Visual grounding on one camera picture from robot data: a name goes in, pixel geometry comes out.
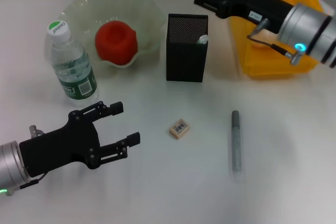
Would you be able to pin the pale green glass fruit plate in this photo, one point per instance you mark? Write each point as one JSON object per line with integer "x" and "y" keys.
{"x": 115, "y": 3}

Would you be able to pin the beige eraser with barcode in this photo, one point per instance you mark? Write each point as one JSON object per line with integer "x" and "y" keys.
{"x": 179, "y": 129}

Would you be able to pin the black mesh pen holder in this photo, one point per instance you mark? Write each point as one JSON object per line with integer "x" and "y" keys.
{"x": 183, "y": 58}

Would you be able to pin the red-orange knitted orange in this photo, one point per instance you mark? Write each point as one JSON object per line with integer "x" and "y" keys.
{"x": 115, "y": 43}

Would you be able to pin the clear bottle with green label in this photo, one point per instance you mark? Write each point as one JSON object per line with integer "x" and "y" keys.
{"x": 73, "y": 72}

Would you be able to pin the grey pen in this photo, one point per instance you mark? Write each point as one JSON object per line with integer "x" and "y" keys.
{"x": 236, "y": 142}

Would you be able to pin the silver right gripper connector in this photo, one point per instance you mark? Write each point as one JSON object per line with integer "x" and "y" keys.
{"x": 261, "y": 26}

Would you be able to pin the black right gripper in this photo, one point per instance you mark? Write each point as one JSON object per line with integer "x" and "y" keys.
{"x": 249, "y": 1}

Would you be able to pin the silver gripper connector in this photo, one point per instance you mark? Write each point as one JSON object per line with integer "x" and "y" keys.
{"x": 33, "y": 130}
{"x": 261, "y": 26}

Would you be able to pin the silver and white left robot arm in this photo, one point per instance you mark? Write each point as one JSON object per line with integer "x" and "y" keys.
{"x": 10, "y": 163}

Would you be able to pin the white paper ball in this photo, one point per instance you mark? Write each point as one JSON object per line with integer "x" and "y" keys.
{"x": 267, "y": 35}

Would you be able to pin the green and clear pen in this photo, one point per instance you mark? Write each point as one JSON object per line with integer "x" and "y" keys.
{"x": 202, "y": 39}

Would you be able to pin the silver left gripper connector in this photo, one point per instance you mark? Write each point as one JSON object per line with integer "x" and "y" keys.
{"x": 33, "y": 130}

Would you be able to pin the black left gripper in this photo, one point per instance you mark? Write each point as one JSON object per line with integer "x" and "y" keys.
{"x": 60, "y": 148}

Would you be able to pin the yellow plastic bin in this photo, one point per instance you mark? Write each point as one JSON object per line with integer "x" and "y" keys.
{"x": 262, "y": 61}

